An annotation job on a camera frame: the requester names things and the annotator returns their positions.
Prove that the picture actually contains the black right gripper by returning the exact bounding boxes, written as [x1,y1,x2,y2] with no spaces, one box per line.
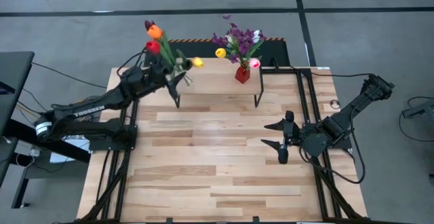
[260,111,301,165]

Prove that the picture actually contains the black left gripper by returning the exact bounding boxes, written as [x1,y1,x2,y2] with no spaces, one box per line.
[149,49,186,99]

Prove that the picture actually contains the black tulip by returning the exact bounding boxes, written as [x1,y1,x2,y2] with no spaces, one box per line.
[179,58,193,82]

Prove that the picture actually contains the yellow orange tulip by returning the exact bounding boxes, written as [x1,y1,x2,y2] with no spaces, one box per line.
[182,56,205,84]

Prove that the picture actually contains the orange red tulip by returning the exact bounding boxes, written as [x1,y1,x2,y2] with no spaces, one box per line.
[146,24,191,84]

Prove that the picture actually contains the dark red tulip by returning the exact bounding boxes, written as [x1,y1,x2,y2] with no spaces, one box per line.
[144,19,191,84]

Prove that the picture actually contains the purple flower bunch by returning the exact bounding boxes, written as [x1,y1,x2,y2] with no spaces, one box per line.
[210,13,267,69]

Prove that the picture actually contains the pink tulip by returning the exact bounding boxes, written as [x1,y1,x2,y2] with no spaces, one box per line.
[247,57,262,71]

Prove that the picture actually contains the wooden shelf black legs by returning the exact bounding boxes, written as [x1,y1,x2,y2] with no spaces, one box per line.
[169,57,264,109]

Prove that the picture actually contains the black mat striped edge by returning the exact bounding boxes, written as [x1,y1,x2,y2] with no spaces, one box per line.
[144,37,292,68]

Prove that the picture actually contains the white printed paper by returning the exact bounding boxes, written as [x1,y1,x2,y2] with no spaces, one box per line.
[50,134,92,164]

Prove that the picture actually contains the grey floor device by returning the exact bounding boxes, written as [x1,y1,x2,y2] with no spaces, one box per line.
[401,97,434,119]

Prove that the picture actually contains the black desk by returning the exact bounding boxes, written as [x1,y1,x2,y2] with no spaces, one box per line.
[0,50,92,210]

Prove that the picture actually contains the black metal table frame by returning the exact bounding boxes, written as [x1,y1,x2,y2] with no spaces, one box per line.
[77,66,370,224]

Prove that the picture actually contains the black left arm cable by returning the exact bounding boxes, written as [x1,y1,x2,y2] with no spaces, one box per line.
[116,46,150,79]

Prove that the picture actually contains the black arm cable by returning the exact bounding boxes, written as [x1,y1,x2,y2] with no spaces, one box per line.
[298,113,367,185]
[116,46,150,79]
[298,68,374,79]

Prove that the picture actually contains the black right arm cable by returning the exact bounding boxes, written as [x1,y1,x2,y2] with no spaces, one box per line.
[298,68,374,79]
[298,113,367,185]

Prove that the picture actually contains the black floor cable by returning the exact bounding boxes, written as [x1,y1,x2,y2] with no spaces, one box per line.
[398,96,434,143]

